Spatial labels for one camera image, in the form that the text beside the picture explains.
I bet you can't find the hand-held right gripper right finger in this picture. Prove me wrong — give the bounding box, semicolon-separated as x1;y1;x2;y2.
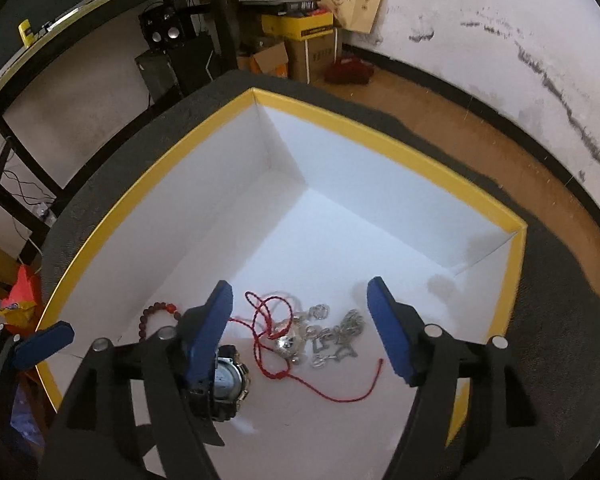
366;276;566;480

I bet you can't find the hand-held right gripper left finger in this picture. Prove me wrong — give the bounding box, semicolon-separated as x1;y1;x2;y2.
39;280;234;480

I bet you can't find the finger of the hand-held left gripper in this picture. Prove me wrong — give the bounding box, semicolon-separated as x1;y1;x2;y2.
0;322;76;411

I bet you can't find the black digital wristwatch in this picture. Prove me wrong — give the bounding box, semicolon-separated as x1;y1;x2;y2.
187;344;252;448

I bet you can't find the red bead bracelet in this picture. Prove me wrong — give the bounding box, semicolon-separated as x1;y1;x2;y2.
139;300;183;343

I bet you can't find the silver chain necklace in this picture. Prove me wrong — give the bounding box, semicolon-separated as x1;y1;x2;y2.
307;308;367;368

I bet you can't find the red string silver pendant necklace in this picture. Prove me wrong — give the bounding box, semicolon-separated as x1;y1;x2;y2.
244;290;385;403

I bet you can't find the yellow cardboard box white inside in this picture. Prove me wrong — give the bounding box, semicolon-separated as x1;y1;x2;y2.
32;87;529;448

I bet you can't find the red plastic bag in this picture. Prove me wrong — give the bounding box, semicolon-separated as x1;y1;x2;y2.
7;265;43;331

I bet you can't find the red cloth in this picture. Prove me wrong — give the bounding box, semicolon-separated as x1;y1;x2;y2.
325;57;373;86

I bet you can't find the black computer case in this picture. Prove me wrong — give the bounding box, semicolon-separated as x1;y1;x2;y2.
135;35;216;106

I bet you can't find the open orange cardboard box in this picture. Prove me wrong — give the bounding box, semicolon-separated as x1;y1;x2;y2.
237;40;290;78

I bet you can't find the brown cardboard box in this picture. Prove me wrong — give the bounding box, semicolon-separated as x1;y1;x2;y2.
285;30;341;83

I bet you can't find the black speaker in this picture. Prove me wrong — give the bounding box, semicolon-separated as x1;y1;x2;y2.
139;4;185;51

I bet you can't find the yellow box with black stripe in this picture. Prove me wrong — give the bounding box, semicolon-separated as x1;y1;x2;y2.
261;10;336;41

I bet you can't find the brown paper bag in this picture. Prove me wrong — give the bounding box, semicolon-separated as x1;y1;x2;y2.
320;0;386;33

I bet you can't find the black desk with yellow edge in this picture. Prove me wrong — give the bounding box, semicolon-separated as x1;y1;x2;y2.
0;0;241;266

